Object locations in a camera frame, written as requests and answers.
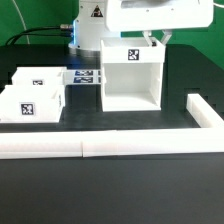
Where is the white side barrier rail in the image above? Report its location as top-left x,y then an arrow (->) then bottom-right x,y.
186,93 -> 224,128

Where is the black cable bundle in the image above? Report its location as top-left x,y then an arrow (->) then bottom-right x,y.
5,23 -> 75,46

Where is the white front barrier rail left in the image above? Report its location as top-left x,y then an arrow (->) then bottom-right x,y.
0,132 -> 83,159

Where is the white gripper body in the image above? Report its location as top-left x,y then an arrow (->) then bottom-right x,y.
105,0 -> 213,32

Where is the white front barrier rail right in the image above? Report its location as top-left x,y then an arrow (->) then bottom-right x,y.
82,128 -> 224,157

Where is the white front drawer box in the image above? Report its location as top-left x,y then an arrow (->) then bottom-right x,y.
0,85 -> 65,123

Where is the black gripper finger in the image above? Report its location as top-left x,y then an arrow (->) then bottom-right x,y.
142,31 -> 153,46
161,30 -> 172,45

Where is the white marker sheet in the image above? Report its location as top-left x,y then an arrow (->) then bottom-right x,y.
64,69 -> 101,85

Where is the white drawer cabinet frame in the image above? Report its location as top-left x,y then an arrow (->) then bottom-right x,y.
101,37 -> 166,112

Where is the white thin cable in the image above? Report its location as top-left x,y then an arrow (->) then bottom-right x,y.
11,0 -> 31,45

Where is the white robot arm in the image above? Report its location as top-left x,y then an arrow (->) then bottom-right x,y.
69,0 -> 214,57

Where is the white rear drawer box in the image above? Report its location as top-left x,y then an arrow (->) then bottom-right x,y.
12,67 -> 67,85

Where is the white drawer box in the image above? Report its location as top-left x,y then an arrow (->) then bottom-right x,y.
12,67 -> 67,85
0,85 -> 65,123

